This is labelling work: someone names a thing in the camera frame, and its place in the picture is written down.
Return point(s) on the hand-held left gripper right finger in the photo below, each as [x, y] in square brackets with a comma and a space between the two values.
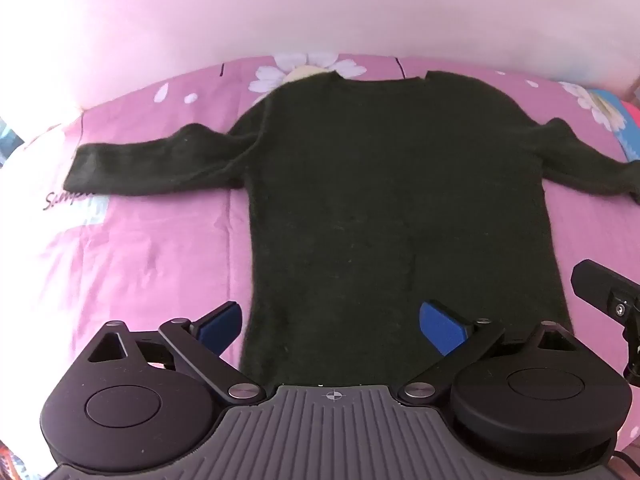
[440, 327]

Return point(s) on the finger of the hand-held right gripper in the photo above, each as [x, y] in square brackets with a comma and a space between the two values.
[597, 285]

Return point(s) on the dark green knit sweater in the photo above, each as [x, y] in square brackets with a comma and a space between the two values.
[375, 185]

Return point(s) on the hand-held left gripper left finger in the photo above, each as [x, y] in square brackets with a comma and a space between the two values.
[221, 327]

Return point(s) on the pink floral bed sheet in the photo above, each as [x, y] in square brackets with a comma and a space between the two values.
[150, 260]

